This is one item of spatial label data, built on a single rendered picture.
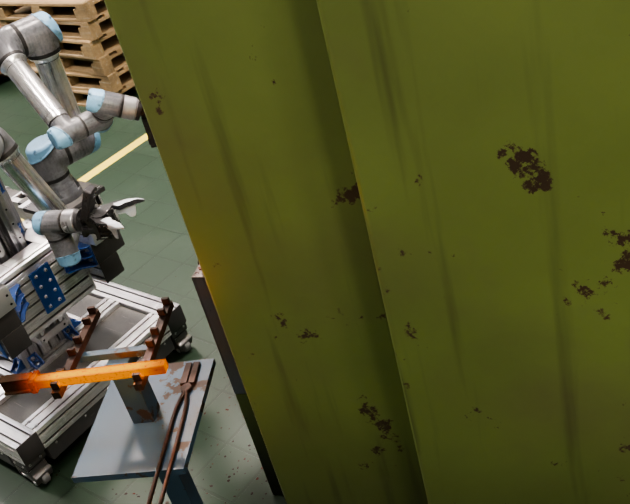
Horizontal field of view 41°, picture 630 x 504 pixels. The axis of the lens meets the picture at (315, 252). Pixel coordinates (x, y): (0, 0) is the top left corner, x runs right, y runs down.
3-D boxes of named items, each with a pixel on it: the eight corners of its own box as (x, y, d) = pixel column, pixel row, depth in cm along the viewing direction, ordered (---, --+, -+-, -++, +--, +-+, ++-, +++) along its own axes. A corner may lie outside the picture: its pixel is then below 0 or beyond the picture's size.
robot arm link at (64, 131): (-27, 30, 274) (58, 139, 264) (4, 17, 279) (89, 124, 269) (-23, 53, 284) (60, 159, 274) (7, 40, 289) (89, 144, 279)
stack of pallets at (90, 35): (192, 65, 642) (159, -37, 599) (119, 112, 596) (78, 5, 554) (100, 57, 706) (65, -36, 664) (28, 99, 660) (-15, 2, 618)
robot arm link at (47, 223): (48, 228, 271) (38, 205, 267) (78, 226, 268) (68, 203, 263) (36, 242, 265) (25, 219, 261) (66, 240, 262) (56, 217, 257)
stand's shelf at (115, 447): (73, 483, 215) (71, 477, 214) (118, 373, 247) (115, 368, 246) (185, 474, 209) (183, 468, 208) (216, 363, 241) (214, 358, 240)
